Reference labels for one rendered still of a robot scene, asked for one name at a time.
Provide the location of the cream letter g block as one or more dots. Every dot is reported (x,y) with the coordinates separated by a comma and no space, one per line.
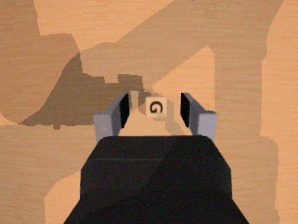
(156,107)

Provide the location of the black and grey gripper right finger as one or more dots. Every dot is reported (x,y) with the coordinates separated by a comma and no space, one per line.
(196,118)

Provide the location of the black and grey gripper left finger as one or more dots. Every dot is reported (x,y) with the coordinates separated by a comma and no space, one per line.
(110,122)

